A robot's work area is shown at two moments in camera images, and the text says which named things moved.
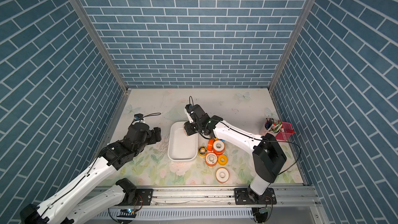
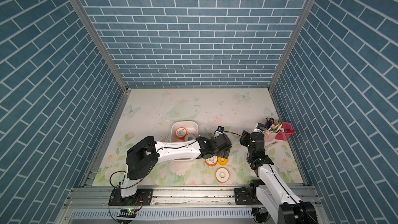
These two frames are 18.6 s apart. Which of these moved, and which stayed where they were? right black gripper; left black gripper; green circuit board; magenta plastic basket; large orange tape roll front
Moved: left black gripper; right black gripper
Stayed: green circuit board; large orange tape roll front; magenta plastic basket
